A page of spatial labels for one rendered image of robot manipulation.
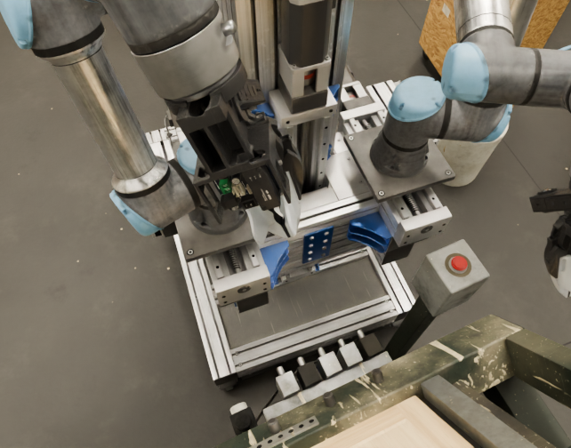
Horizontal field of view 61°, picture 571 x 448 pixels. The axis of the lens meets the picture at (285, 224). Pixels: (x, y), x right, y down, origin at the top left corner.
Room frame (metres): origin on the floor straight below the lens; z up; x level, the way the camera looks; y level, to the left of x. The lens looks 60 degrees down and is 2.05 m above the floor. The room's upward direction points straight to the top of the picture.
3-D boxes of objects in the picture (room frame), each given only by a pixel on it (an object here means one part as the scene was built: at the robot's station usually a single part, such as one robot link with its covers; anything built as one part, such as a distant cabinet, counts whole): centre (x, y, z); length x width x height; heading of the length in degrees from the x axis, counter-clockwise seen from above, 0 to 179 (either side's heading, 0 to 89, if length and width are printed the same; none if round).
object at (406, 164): (0.80, -0.30, 1.09); 0.15 x 0.15 x 0.10
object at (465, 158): (1.55, -0.89, 0.24); 0.32 x 0.30 x 0.47; 110
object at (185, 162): (0.63, 0.17, 1.20); 0.13 x 0.12 x 0.14; 127
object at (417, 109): (0.80, -0.31, 1.20); 0.13 x 0.12 x 0.14; 84
